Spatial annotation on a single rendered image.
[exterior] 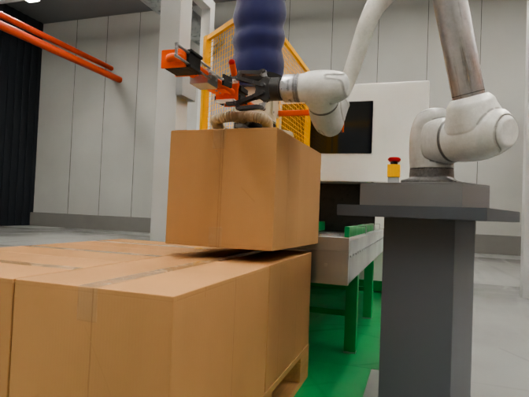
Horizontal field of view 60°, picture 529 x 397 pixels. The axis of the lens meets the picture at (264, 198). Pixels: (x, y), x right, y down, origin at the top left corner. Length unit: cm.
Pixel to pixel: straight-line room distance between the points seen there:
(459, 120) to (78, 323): 123
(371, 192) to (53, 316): 108
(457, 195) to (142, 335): 103
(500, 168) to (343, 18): 503
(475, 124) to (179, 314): 107
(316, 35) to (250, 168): 1059
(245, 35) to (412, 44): 985
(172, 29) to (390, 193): 220
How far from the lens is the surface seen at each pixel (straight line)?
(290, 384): 199
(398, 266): 170
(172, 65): 130
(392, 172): 261
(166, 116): 324
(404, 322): 172
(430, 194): 157
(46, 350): 112
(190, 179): 160
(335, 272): 208
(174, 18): 342
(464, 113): 159
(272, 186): 147
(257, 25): 187
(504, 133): 158
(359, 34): 165
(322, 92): 144
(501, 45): 1164
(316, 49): 1188
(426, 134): 172
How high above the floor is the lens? 71
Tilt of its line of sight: 2 degrees up
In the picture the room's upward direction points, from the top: 2 degrees clockwise
